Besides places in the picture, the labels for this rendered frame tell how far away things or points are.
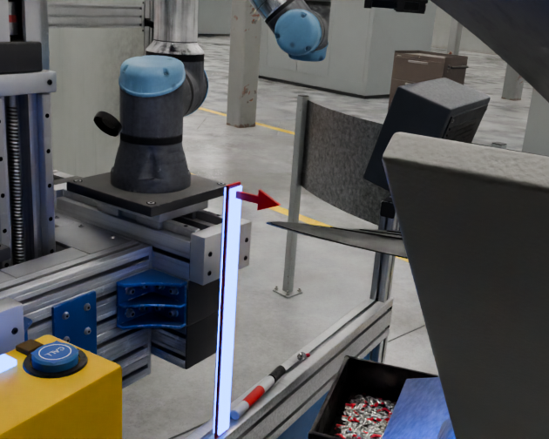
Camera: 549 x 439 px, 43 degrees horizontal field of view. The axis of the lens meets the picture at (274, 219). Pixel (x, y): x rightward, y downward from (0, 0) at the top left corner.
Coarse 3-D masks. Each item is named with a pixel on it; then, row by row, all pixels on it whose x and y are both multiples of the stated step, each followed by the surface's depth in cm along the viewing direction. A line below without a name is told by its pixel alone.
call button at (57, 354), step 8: (48, 344) 63; (56, 344) 63; (64, 344) 63; (32, 352) 62; (40, 352) 62; (48, 352) 62; (56, 352) 62; (64, 352) 62; (72, 352) 62; (32, 360) 61; (40, 360) 61; (48, 360) 61; (56, 360) 61; (64, 360) 61; (72, 360) 61; (40, 368) 60; (48, 368) 60; (56, 368) 60; (64, 368) 61
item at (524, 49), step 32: (448, 0) 48; (480, 0) 45; (512, 0) 41; (544, 0) 38; (480, 32) 50; (512, 32) 45; (544, 32) 41; (512, 64) 51; (544, 64) 45; (544, 96) 52
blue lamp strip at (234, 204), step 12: (240, 204) 80; (228, 216) 79; (240, 216) 80; (228, 228) 79; (228, 240) 80; (228, 252) 80; (228, 264) 80; (228, 276) 81; (228, 288) 82; (228, 300) 82; (228, 312) 83; (228, 324) 83; (228, 336) 84; (228, 348) 85; (228, 360) 85; (228, 372) 86; (228, 384) 87; (228, 396) 87; (228, 408) 88; (228, 420) 89
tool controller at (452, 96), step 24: (408, 96) 125; (432, 96) 126; (456, 96) 132; (480, 96) 139; (384, 120) 128; (408, 120) 126; (432, 120) 123; (456, 120) 126; (480, 120) 143; (384, 144) 129
